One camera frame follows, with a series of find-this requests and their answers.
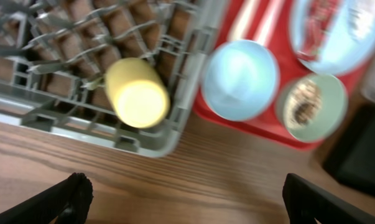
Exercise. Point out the white napkin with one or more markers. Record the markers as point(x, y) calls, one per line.
point(361, 18)

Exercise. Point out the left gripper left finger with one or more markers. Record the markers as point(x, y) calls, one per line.
point(66, 202)

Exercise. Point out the light blue plate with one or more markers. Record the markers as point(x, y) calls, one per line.
point(340, 53)

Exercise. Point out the green bowl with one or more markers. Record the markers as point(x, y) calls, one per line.
point(329, 117)

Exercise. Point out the red serving tray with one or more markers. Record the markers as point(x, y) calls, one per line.
point(283, 70)

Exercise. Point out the food scraps and rice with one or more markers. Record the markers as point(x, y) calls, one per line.
point(303, 104)

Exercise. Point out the red snack wrapper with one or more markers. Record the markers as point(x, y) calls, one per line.
point(317, 22)

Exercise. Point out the light blue bowl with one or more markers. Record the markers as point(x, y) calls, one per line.
point(240, 80)

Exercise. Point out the yellow plastic cup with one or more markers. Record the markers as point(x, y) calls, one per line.
point(136, 93)

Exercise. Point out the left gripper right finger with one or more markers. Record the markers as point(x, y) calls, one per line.
point(306, 203)

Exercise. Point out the white plastic spoon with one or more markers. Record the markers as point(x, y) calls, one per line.
point(241, 24)

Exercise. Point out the black waste tray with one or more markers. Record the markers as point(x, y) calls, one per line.
point(351, 161)

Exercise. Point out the grey dishwasher rack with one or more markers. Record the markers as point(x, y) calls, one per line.
point(54, 53)

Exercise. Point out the white plastic fork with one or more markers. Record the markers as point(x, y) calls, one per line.
point(267, 23)

